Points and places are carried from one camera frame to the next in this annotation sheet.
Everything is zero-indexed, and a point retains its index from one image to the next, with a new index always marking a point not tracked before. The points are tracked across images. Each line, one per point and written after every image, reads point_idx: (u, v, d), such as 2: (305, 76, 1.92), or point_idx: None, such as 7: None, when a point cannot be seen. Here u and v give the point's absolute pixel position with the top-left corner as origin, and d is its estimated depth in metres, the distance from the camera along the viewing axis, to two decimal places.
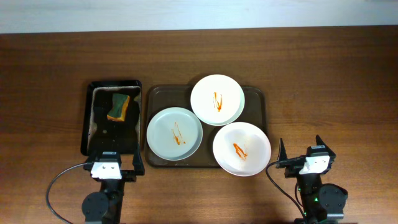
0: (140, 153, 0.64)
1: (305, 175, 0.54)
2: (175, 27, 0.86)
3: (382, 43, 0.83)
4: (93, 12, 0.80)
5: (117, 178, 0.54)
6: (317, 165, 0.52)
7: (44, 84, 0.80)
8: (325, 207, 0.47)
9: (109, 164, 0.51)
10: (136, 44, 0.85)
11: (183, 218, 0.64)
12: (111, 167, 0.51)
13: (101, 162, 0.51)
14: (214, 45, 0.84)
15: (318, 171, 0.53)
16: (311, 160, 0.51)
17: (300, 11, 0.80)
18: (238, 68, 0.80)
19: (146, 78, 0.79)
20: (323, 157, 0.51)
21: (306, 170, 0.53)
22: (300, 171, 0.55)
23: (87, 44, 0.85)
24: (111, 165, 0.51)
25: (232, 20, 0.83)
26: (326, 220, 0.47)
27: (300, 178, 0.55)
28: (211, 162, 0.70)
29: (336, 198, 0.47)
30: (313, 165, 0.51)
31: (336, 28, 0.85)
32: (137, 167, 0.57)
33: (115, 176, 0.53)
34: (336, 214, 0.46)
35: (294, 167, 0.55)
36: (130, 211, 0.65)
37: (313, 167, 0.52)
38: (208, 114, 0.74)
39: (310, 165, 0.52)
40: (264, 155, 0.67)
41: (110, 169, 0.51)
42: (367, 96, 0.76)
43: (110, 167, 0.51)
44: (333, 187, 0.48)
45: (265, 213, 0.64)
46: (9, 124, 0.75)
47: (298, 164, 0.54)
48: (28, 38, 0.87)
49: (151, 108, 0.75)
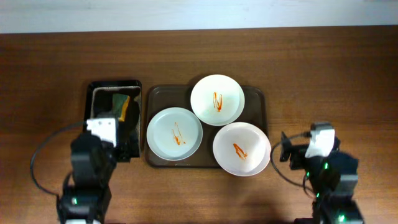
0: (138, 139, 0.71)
1: (311, 158, 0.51)
2: (175, 26, 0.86)
3: (383, 42, 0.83)
4: (93, 12, 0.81)
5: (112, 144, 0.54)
6: (323, 139, 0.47)
7: (44, 84, 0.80)
8: (338, 170, 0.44)
9: (106, 121, 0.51)
10: (136, 44, 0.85)
11: (183, 218, 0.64)
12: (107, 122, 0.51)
13: (99, 118, 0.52)
14: (214, 45, 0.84)
15: (326, 151, 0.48)
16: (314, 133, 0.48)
17: (300, 12, 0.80)
18: (238, 68, 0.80)
19: (146, 78, 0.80)
20: (328, 130, 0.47)
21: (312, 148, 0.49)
22: (306, 155, 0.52)
23: (87, 44, 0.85)
24: (107, 120, 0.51)
25: (232, 20, 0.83)
26: (339, 185, 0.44)
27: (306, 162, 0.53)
28: (211, 162, 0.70)
29: (347, 162, 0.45)
30: (319, 138, 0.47)
31: (336, 27, 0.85)
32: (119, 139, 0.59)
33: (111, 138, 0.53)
34: (350, 178, 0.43)
35: (300, 151, 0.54)
36: (130, 211, 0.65)
37: (319, 141, 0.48)
38: (209, 114, 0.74)
39: (316, 139, 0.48)
40: (264, 155, 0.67)
41: (106, 125, 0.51)
42: (367, 95, 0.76)
43: (106, 122, 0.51)
44: (345, 155, 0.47)
45: (265, 213, 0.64)
46: (9, 124, 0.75)
47: (303, 147, 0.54)
48: (27, 38, 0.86)
49: (151, 108, 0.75)
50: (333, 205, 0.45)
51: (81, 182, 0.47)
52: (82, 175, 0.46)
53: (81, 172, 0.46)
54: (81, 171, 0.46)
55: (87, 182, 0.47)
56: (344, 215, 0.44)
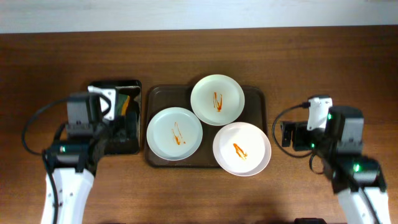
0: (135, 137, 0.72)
1: (311, 130, 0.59)
2: (175, 26, 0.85)
3: (384, 43, 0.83)
4: (94, 12, 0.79)
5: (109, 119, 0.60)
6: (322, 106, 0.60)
7: (44, 84, 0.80)
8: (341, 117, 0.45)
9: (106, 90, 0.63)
10: (136, 44, 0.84)
11: (184, 218, 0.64)
12: (109, 93, 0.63)
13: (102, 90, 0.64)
14: (214, 45, 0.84)
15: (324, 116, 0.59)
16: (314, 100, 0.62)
17: (300, 12, 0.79)
18: (238, 69, 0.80)
19: (146, 78, 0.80)
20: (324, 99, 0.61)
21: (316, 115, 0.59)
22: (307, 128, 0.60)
23: (86, 44, 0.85)
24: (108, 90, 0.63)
25: (233, 20, 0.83)
26: (347, 129, 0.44)
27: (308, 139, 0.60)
28: (211, 162, 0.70)
29: (351, 109, 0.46)
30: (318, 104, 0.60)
31: (337, 27, 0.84)
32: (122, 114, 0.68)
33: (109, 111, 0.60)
34: (356, 121, 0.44)
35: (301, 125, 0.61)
36: (130, 211, 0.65)
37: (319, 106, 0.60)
38: (209, 114, 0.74)
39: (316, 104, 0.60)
40: (263, 154, 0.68)
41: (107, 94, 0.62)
42: (367, 96, 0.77)
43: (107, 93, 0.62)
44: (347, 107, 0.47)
45: (265, 213, 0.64)
46: (9, 124, 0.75)
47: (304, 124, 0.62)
48: (27, 38, 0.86)
49: (151, 108, 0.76)
50: (343, 157, 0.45)
51: (74, 132, 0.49)
52: (76, 122, 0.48)
53: (76, 118, 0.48)
54: (76, 117, 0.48)
55: (81, 131, 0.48)
56: (359, 165, 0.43)
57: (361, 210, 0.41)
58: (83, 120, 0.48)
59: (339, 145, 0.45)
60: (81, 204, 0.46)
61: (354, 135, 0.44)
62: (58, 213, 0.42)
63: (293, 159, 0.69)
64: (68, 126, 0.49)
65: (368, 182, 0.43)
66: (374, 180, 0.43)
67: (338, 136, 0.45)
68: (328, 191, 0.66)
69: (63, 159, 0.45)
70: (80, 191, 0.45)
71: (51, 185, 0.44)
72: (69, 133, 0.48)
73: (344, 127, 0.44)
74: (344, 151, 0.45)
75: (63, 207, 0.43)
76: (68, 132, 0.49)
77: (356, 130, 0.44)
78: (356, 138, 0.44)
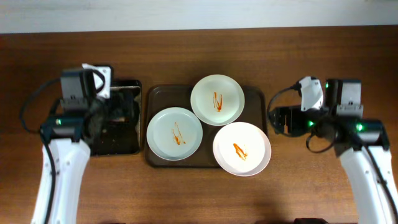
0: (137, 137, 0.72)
1: (306, 111, 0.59)
2: (175, 26, 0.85)
3: (385, 43, 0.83)
4: (94, 13, 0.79)
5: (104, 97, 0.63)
6: (309, 91, 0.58)
7: (44, 84, 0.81)
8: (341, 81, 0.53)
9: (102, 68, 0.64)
10: (135, 44, 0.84)
11: (184, 218, 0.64)
12: (103, 70, 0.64)
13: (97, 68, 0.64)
14: (214, 45, 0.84)
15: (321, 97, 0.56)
16: (308, 82, 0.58)
17: (301, 12, 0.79)
18: (238, 69, 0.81)
19: (147, 78, 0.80)
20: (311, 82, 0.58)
21: (305, 100, 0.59)
22: (301, 109, 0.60)
23: (86, 44, 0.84)
24: (103, 68, 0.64)
25: (233, 20, 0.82)
26: (346, 89, 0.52)
27: (302, 119, 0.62)
28: (211, 162, 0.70)
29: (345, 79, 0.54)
30: (306, 88, 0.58)
31: (338, 27, 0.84)
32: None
33: (103, 89, 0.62)
34: (353, 83, 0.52)
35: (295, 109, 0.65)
36: (130, 211, 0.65)
37: (308, 91, 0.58)
38: (209, 114, 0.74)
39: (305, 89, 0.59)
40: (264, 155, 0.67)
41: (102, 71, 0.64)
42: (367, 96, 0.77)
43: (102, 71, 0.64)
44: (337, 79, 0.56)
45: (265, 213, 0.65)
46: (9, 124, 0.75)
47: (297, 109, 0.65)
48: (24, 38, 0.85)
49: (152, 108, 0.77)
50: (347, 119, 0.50)
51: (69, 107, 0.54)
52: (71, 97, 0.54)
53: (71, 93, 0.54)
54: (71, 93, 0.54)
55: (76, 107, 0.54)
56: (362, 124, 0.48)
57: (365, 167, 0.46)
58: (78, 95, 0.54)
59: (341, 107, 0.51)
60: (78, 171, 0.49)
61: (352, 98, 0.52)
62: (56, 181, 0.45)
63: (293, 159, 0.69)
64: (64, 101, 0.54)
65: (372, 140, 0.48)
66: (376, 139, 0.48)
67: (339, 101, 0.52)
68: (328, 191, 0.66)
69: (60, 130, 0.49)
70: (76, 160, 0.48)
71: (48, 154, 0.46)
72: (65, 107, 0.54)
73: (342, 91, 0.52)
74: (346, 114, 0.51)
75: (61, 176, 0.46)
76: (64, 108, 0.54)
77: (355, 93, 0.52)
78: (355, 101, 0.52)
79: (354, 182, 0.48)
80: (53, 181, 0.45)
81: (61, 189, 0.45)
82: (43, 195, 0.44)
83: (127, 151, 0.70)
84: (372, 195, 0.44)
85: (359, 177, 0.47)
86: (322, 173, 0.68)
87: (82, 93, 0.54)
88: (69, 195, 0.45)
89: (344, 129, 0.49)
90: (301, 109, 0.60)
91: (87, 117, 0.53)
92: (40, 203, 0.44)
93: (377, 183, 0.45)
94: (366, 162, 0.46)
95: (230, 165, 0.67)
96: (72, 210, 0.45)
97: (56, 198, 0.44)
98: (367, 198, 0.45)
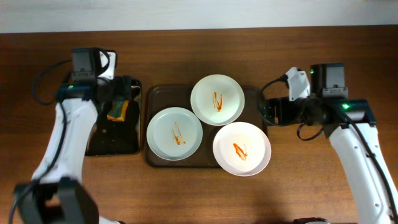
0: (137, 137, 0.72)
1: (294, 101, 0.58)
2: (175, 26, 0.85)
3: (384, 43, 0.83)
4: (93, 12, 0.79)
5: (109, 79, 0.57)
6: (295, 80, 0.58)
7: (43, 84, 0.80)
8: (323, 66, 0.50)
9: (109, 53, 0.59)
10: (135, 44, 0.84)
11: (184, 218, 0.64)
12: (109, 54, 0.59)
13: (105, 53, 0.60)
14: (214, 45, 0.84)
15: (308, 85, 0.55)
16: (293, 72, 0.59)
17: (301, 12, 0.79)
18: (238, 69, 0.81)
19: (146, 78, 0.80)
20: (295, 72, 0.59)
21: (294, 92, 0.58)
22: (290, 99, 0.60)
23: (85, 43, 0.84)
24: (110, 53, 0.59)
25: (233, 20, 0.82)
26: (328, 74, 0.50)
27: (289, 110, 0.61)
28: (211, 162, 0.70)
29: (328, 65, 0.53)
30: (293, 79, 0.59)
31: (337, 28, 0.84)
32: (109, 116, 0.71)
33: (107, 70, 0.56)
34: (336, 66, 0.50)
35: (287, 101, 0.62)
36: (130, 211, 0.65)
37: (294, 81, 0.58)
38: (209, 114, 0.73)
39: (291, 80, 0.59)
40: (264, 155, 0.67)
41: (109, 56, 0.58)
42: (367, 96, 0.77)
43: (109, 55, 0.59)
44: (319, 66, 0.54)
45: (266, 213, 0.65)
46: (8, 124, 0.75)
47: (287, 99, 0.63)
48: (23, 37, 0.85)
49: (151, 108, 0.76)
50: (332, 100, 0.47)
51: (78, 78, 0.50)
52: (80, 69, 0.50)
53: (80, 66, 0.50)
54: (80, 65, 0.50)
55: (84, 78, 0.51)
56: (347, 104, 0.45)
57: (352, 142, 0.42)
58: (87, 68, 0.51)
59: (326, 91, 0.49)
60: (86, 129, 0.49)
61: (337, 81, 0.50)
62: (66, 128, 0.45)
63: (293, 160, 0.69)
64: (73, 73, 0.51)
65: (357, 119, 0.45)
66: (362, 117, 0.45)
67: (324, 84, 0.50)
68: (328, 191, 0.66)
69: (68, 99, 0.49)
70: (84, 116, 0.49)
71: (60, 108, 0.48)
72: (74, 79, 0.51)
73: (327, 75, 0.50)
74: (332, 97, 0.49)
75: (71, 124, 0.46)
76: (74, 80, 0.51)
77: (339, 77, 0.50)
78: (340, 84, 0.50)
79: (344, 159, 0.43)
80: (64, 127, 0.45)
81: (72, 135, 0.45)
82: (53, 142, 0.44)
83: (127, 151, 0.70)
84: (364, 175, 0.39)
85: (348, 155, 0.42)
86: (322, 173, 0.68)
87: (91, 67, 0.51)
88: (78, 143, 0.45)
89: (329, 108, 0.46)
90: (290, 100, 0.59)
91: (94, 86, 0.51)
92: (51, 147, 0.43)
93: (365, 158, 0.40)
94: (354, 137, 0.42)
95: (230, 165, 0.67)
96: (79, 159, 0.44)
97: (66, 141, 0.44)
98: (360, 178, 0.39)
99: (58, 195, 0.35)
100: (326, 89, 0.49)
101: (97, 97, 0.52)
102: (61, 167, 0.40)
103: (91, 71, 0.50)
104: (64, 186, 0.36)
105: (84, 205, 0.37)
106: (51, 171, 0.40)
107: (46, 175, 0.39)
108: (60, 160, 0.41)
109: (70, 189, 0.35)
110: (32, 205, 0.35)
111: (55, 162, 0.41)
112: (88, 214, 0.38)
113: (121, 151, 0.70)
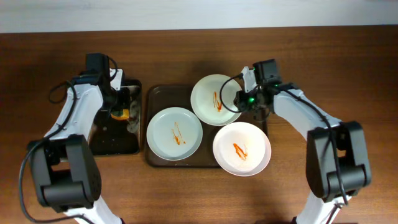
0: (137, 137, 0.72)
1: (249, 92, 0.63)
2: (175, 25, 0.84)
3: (385, 43, 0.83)
4: (93, 12, 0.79)
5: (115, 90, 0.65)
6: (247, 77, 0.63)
7: (43, 84, 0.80)
8: (259, 63, 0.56)
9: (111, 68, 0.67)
10: (135, 44, 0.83)
11: (184, 218, 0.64)
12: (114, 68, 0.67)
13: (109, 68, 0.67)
14: (214, 45, 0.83)
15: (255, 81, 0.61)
16: (245, 70, 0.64)
17: (301, 11, 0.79)
18: (239, 69, 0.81)
19: (146, 78, 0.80)
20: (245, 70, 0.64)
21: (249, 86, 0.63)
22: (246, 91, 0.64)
23: (84, 43, 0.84)
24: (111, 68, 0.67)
25: (233, 20, 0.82)
26: (261, 69, 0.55)
27: None
28: (211, 162, 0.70)
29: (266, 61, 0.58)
30: (245, 76, 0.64)
31: (337, 27, 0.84)
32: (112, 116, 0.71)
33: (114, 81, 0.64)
34: (267, 61, 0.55)
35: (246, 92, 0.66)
36: (130, 211, 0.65)
37: (246, 78, 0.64)
38: (209, 114, 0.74)
39: (244, 78, 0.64)
40: (264, 154, 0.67)
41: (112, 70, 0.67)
42: (367, 95, 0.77)
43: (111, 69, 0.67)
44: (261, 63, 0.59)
45: (266, 213, 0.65)
46: (8, 124, 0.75)
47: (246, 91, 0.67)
48: (23, 38, 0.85)
49: (151, 108, 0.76)
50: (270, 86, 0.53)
51: (86, 72, 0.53)
52: (91, 69, 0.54)
53: (91, 66, 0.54)
54: (91, 65, 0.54)
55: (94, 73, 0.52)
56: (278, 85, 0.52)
57: (285, 96, 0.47)
58: (97, 69, 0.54)
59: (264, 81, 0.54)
60: (92, 109, 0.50)
61: (273, 72, 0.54)
62: (76, 102, 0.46)
63: (293, 159, 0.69)
64: (84, 71, 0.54)
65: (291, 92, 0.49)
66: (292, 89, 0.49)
67: (262, 77, 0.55)
68: None
69: (77, 84, 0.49)
70: (92, 96, 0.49)
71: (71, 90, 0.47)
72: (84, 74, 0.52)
73: (263, 70, 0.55)
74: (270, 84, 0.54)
75: (81, 100, 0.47)
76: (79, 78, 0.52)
77: (274, 69, 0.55)
78: (275, 74, 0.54)
79: (288, 116, 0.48)
80: (74, 102, 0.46)
81: (81, 109, 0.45)
82: (63, 113, 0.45)
83: (127, 152, 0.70)
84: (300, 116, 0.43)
85: (287, 108, 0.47)
86: None
87: (101, 69, 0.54)
88: (85, 116, 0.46)
89: (268, 93, 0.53)
90: (245, 91, 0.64)
91: (102, 78, 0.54)
92: (61, 117, 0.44)
93: (296, 102, 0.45)
94: (286, 93, 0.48)
95: (230, 165, 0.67)
96: (86, 129, 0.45)
97: (76, 112, 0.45)
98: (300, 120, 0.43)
99: (66, 150, 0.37)
100: (263, 81, 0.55)
101: (103, 89, 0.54)
102: (69, 130, 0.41)
103: (100, 70, 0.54)
104: (71, 142, 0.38)
105: (89, 166, 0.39)
106: (60, 133, 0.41)
107: (55, 134, 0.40)
108: (69, 125, 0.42)
109: (77, 145, 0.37)
110: (41, 159, 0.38)
111: (65, 126, 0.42)
112: (92, 173, 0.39)
113: (120, 151, 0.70)
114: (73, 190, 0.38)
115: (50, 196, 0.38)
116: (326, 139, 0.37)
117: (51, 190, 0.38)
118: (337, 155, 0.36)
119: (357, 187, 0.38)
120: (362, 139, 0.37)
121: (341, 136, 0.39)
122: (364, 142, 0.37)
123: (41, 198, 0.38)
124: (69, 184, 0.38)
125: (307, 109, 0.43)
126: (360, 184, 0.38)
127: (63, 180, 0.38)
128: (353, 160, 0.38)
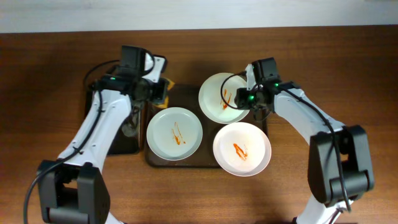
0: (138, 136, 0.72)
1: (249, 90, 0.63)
2: (175, 25, 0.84)
3: (385, 43, 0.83)
4: (93, 12, 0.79)
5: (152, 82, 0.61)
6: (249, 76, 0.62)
7: (43, 84, 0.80)
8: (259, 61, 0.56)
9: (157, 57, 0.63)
10: (135, 44, 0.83)
11: (184, 218, 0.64)
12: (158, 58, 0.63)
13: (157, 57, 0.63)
14: (214, 45, 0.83)
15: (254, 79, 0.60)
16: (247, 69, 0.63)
17: (301, 11, 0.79)
18: (239, 70, 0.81)
19: None
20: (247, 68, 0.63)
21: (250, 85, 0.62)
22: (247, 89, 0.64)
23: (84, 43, 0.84)
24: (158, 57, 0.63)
25: (233, 20, 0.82)
26: (261, 66, 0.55)
27: None
28: (211, 162, 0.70)
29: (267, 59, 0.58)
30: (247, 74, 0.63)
31: (337, 27, 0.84)
32: None
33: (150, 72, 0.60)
34: (268, 60, 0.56)
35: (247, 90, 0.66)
36: (130, 211, 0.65)
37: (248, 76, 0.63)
38: (212, 113, 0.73)
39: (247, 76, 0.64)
40: (264, 155, 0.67)
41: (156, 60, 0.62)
42: (367, 96, 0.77)
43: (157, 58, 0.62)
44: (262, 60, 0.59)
45: (266, 213, 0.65)
46: (8, 124, 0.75)
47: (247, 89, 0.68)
48: (23, 38, 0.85)
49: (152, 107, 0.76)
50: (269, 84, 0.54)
51: (121, 69, 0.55)
52: (125, 65, 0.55)
53: (125, 62, 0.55)
54: (125, 61, 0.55)
55: (127, 73, 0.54)
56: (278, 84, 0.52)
57: (286, 98, 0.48)
58: (130, 66, 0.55)
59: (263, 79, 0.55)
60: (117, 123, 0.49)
61: (272, 70, 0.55)
62: (100, 117, 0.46)
63: (293, 159, 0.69)
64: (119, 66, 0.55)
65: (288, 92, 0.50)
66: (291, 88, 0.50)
67: (262, 75, 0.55)
68: None
69: (104, 91, 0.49)
70: (120, 108, 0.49)
71: (98, 96, 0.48)
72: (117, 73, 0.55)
73: (262, 68, 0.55)
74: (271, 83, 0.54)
75: (106, 114, 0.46)
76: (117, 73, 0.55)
77: (274, 67, 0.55)
78: (275, 73, 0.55)
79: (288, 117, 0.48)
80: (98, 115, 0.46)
81: (102, 128, 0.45)
82: (83, 131, 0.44)
83: (126, 152, 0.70)
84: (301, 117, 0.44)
85: (288, 111, 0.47)
86: None
87: (134, 66, 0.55)
88: (107, 135, 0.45)
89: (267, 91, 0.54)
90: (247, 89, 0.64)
91: (135, 77, 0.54)
92: (80, 136, 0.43)
93: (297, 103, 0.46)
94: (285, 95, 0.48)
95: (229, 165, 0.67)
96: (105, 150, 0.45)
97: (96, 130, 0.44)
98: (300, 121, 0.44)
99: (77, 181, 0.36)
100: (263, 79, 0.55)
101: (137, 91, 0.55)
102: (86, 155, 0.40)
103: (134, 68, 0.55)
104: (85, 173, 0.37)
105: (99, 196, 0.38)
106: (76, 157, 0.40)
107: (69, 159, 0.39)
108: (86, 148, 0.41)
109: (89, 178, 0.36)
110: (50, 183, 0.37)
111: (81, 149, 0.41)
112: (101, 203, 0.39)
113: (120, 151, 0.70)
114: (78, 216, 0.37)
115: (55, 217, 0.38)
116: (328, 144, 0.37)
117: (57, 211, 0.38)
118: (341, 160, 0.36)
119: (360, 192, 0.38)
120: (365, 144, 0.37)
121: (344, 140, 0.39)
122: (367, 148, 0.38)
123: (46, 217, 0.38)
124: (76, 210, 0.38)
125: (309, 109, 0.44)
126: (362, 189, 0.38)
127: (69, 204, 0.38)
128: (356, 166, 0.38)
